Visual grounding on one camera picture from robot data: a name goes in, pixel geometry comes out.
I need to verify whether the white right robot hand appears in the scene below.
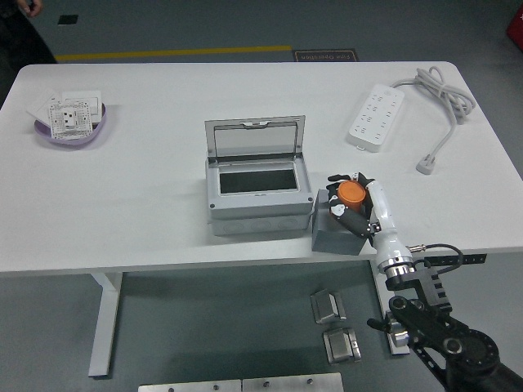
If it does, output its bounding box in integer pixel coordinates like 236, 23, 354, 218
325, 171, 412, 267

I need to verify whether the orange cylinder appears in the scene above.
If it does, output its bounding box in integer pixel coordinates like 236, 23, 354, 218
337, 180, 369, 212

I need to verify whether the grey electrical box clear lid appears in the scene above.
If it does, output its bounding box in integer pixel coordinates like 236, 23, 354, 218
203, 114, 314, 237

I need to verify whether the grey cube with round hole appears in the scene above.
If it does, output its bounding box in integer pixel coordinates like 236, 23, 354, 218
311, 188, 369, 256

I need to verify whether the person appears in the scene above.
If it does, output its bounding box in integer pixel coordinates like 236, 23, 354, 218
0, 0, 58, 66

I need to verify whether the black table control panel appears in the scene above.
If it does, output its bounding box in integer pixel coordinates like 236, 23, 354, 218
427, 253, 488, 266

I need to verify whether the white socket panel printed back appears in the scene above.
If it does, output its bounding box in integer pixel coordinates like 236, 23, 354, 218
45, 97, 93, 140

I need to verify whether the purple bowl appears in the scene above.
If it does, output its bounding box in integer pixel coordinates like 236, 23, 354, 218
33, 101, 108, 146

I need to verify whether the yellow floor tape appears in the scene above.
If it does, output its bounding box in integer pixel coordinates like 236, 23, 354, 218
55, 44, 293, 63

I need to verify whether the dark floor sign Fine Operation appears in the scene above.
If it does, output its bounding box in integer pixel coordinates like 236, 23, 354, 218
292, 48, 360, 64

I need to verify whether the red object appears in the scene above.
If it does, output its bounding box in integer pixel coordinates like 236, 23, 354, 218
506, 10, 523, 46

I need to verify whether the white power cord with plug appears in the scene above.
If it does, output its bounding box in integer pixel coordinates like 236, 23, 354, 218
390, 66, 477, 176

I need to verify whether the white plain wall panel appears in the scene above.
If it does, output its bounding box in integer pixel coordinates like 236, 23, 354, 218
25, 88, 62, 123

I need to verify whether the white switch panel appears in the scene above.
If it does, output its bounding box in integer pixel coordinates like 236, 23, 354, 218
60, 90, 103, 123

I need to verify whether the grey metal base plate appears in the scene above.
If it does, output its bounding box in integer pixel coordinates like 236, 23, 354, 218
137, 379, 242, 392
242, 372, 344, 392

